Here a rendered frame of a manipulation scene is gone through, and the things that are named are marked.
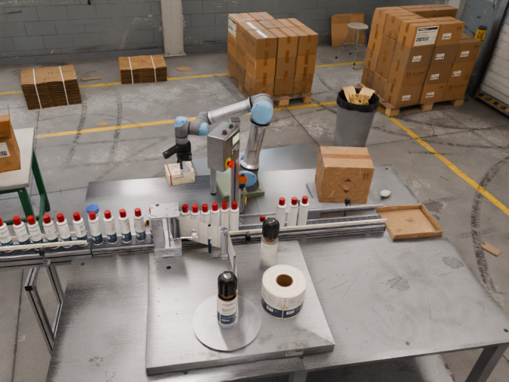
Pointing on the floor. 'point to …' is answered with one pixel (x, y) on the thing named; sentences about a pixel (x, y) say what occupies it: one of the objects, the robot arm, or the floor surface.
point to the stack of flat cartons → (50, 86)
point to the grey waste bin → (352, 127)
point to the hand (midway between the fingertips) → (179, 170)
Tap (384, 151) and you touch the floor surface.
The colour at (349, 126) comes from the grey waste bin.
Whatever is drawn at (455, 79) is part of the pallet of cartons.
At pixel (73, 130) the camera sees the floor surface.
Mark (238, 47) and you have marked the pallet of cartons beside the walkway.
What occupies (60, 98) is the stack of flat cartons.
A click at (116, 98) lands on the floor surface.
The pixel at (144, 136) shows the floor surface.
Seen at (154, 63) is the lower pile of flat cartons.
